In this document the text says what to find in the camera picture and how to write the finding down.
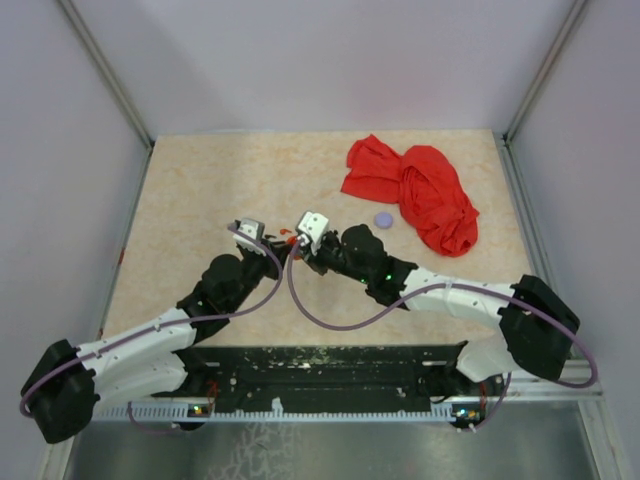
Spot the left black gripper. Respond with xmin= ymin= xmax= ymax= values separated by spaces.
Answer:
xmin=227 ymin=238 xmax=293 ymax=312

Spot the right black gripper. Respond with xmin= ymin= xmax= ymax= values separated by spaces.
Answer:
xmin=293 ymin=235 xmax=372 ymax=286

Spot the purple earbud charging case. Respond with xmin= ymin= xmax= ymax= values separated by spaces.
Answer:
xmin=374 ymin=212 xmax=394 ymax=229

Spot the red round charging case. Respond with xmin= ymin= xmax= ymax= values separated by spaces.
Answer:
xmin=287 ymin=236 xmax=302 ymax=262

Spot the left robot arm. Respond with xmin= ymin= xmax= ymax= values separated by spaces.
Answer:
xmin=19 ymin=240 xmax=291 ymax=444

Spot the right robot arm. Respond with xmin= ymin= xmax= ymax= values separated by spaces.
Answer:
xmin=296 ymin=224 xmax=580 ymax=396

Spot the red crumpled cloth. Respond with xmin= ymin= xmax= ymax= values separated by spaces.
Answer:
xmin=341 ymin=134 xmax=479 ymax=258

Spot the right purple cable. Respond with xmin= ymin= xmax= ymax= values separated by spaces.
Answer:
xmin=285 ymin=234 xmax=600 ymax=434

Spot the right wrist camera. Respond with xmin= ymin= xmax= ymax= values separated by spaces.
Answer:
xmin=295 ymin=211 xmax=329 ymax=255

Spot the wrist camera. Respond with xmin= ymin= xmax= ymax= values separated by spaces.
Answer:
xmin=295 ymin=211 xmax=329 ymax=255
xmin=230 ymin=218 xmax=265 ymax=256

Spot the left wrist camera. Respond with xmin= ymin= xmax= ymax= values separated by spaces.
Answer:
xmin=230 ymin=218 xmax=265 ymax=256

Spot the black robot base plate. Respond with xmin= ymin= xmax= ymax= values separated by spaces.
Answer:
xmin=169 ymin=345 xmax=504 ymax=414

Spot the white slotted cable duct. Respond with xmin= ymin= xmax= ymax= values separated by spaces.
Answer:
xmin=93 ymin=398 xmax=482 ymax=423

